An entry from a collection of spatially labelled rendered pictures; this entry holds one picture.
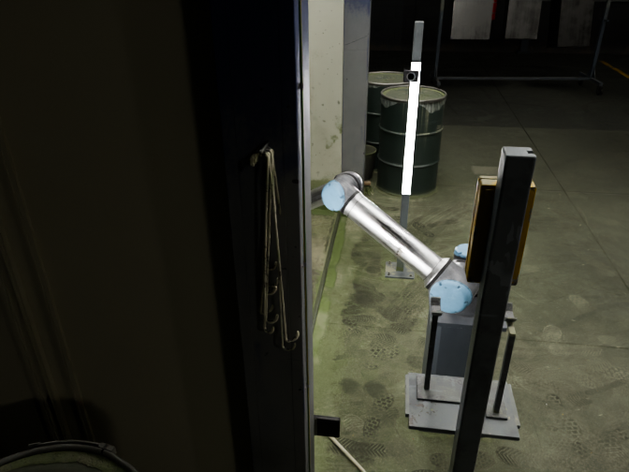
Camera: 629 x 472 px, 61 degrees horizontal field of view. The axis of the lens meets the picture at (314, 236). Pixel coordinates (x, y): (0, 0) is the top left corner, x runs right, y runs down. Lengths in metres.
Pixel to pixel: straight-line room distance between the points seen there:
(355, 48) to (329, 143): 0.75
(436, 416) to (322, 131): 2.95
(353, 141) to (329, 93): 0.42
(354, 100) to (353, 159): 0.47
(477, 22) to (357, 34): 4.98
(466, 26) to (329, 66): 4.97
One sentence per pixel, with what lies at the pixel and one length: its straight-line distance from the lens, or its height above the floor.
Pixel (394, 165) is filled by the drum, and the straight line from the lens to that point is 4.83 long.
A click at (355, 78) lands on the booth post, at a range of 4.13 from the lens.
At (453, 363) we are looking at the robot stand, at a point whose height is 0.42.
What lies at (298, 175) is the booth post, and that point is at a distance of 1.26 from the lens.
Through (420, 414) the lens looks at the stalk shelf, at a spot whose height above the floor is 0.79.
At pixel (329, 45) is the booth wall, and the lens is 4.11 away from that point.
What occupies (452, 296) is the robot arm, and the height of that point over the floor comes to 0.84.
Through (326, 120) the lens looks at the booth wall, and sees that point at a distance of 4.23.
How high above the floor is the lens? 2.01
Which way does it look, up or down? 28 degrees down
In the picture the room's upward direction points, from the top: 1 degrees counter-clockwise
